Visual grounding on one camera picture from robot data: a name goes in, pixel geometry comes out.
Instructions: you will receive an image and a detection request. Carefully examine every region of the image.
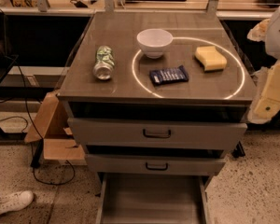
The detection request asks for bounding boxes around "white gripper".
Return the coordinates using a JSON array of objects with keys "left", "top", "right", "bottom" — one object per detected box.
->
[{"left": 247, "top": 61, "right": 280, "bottom": 124}]

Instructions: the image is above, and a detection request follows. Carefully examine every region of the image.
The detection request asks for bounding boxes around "grey bottom drawer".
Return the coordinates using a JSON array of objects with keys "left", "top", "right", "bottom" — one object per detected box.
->
[{"left": 95, "top": 174, "right": 211, "bottom": 224}]

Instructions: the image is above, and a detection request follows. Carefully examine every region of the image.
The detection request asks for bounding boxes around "grey drawer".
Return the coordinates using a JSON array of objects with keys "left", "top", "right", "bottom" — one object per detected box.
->
[
  {"left": 95, "top": 174, "right": 211, "bottom": 224},
  {"left": 85, "top": 154, "right": 225, "bottom": 176},
  {"left": 68, "top": 118, "right": 246, "bottom": 150}
]

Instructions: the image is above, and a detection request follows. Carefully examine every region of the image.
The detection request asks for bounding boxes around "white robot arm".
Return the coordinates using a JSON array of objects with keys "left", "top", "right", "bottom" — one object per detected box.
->
[{"left": 247, "top": 6, "right": 280, "bottom": 124}]

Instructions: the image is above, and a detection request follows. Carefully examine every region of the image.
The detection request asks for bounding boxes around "grey drawer cabinet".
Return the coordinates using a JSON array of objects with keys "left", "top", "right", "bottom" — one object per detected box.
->
[{"left": 57, "top": 10, "right": 258, "bottom": 185}]

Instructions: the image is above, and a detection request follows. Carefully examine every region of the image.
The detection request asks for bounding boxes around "grey middle drawer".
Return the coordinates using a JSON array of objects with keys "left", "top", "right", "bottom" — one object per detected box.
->
[{"left": 85, "top": 154, "right": 225, "bottom": 176}]

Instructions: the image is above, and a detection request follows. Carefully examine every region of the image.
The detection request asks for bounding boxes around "grey top drawer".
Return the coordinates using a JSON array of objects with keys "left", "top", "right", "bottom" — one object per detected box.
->
[{"left": 68, "top": 118, "right": 246, "bottom": 150}]

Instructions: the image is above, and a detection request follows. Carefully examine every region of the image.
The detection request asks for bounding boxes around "yellow sponge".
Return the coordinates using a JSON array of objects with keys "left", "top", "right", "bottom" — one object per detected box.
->
[{"left": 195, "top": 46, "right": 227, "bottom": 72}]

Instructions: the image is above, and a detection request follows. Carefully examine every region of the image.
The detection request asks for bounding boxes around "blue snack packet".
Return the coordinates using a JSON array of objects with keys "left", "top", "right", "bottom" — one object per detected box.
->
[{"left": 149, "top": 65, "right": 189, "bottom": 86}]

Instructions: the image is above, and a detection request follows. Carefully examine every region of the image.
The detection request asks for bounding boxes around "white bowl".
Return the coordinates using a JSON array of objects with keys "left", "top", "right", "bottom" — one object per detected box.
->
[{"left": 137, "top": 29, "right": 174, "bottom": 59}]

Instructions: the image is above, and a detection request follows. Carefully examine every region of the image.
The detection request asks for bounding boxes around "green soda can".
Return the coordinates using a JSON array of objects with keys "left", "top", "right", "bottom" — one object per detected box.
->
[{"left": 93, "top": 46, "right": 115, "bottom": 80}]

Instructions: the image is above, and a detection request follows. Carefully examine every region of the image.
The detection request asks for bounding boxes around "cardboard box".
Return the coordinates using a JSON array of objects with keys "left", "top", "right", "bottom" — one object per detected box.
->
[{"left": 24, "top": 91, "right": 86, "bottom": 165}]

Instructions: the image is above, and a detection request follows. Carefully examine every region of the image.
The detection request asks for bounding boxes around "white sneaker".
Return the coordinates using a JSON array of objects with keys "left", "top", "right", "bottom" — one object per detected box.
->
[{"left": 0, "top": 190, "right": 34, "bottom": 216}]

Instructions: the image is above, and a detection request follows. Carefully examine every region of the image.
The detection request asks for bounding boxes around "black floor cable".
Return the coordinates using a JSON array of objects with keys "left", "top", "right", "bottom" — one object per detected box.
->
[{"left": 0, "top": 3, "right": 77, "bottom": 187}]

